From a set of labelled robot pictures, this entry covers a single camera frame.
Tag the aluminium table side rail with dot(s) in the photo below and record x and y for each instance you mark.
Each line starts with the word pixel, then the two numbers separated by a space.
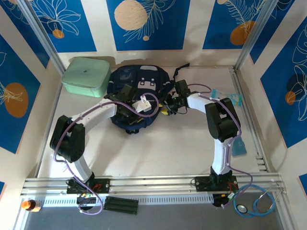
pixel 250 119

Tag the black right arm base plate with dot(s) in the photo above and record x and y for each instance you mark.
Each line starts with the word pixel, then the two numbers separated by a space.
pixel 202 184

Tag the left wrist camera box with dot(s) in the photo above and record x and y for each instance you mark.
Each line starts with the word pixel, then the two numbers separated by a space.
pixel 143 105

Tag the black slotted duct piece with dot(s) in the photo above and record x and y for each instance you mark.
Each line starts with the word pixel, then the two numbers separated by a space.
pixel 122 204

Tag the blue poster with orange circle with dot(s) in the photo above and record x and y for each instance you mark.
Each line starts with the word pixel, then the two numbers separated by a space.
pixel 220 24
pixel 19 72

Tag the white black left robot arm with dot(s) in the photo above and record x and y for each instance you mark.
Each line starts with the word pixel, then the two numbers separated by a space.
pixel 69 143

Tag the blue stethoscope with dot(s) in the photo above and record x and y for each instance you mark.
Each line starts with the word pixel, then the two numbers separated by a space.
pixel 241 208

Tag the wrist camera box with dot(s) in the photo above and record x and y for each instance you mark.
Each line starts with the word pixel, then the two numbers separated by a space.
pixel 143 105
pixel 182 86

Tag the small teal booklet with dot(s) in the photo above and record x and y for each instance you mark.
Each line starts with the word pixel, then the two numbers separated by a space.
pixel 239 148

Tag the mint green lunch box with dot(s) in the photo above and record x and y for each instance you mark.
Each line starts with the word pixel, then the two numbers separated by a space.
pixel 84 74

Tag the small wiring connector board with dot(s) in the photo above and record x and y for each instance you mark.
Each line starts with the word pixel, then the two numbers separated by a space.
pixel 224 197
pixel 86 198

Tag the light blue wet wipes pack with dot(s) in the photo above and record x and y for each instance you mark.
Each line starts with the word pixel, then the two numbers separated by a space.
pixel 236 98

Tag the blue floral wall poster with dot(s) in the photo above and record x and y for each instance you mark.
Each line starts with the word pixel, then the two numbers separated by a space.
pixel 72 36
pixel 283 95

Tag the blue poster with beige circle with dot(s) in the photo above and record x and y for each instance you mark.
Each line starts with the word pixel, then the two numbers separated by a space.
pixel 156 36

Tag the orange pill bottle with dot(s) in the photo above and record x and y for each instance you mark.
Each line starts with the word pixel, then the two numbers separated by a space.
pixel 31 206

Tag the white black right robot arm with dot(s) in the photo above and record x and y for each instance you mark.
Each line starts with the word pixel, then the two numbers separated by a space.
pixel 223 124

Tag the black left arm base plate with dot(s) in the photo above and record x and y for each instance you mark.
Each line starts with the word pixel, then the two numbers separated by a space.
pixel 103 185

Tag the aluminium mounting rail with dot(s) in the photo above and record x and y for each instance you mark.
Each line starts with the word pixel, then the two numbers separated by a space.
pixel 153 184

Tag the navy blue backpack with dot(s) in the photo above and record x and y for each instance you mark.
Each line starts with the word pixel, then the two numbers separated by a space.
pixel 153 79

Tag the aluminium frame post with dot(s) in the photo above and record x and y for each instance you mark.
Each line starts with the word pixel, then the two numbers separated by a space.
pixel 42 36
pixel 253 36

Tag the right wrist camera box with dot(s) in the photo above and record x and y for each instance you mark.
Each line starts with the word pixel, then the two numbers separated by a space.
pixel 182 86

